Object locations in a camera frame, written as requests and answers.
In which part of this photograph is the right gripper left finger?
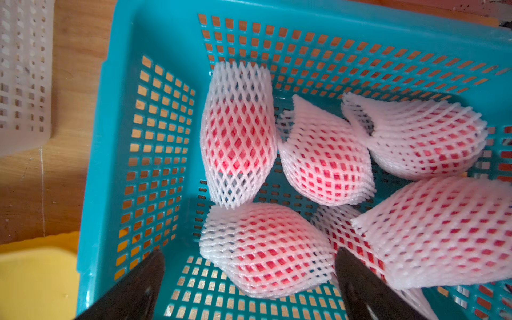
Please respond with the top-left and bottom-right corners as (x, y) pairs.
(77, 249), (165, 320)

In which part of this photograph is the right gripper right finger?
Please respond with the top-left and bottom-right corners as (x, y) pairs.
(335, 248), (425, 319)

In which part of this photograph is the netted apple bottom hidden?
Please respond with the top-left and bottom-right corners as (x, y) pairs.
(310, 205), (437, 319)

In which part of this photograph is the yellow plastic tray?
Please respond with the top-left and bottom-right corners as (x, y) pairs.
(1, 231), (79, 319)

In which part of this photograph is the netted apple right large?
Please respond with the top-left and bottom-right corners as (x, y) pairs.
(351, 177), (511, 289)

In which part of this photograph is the teal plastic basket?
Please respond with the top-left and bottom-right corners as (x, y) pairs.
(77, 1), (511, 319)

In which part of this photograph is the pink plastic basket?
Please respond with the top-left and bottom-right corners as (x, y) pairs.
(1, 0), (54, 156)

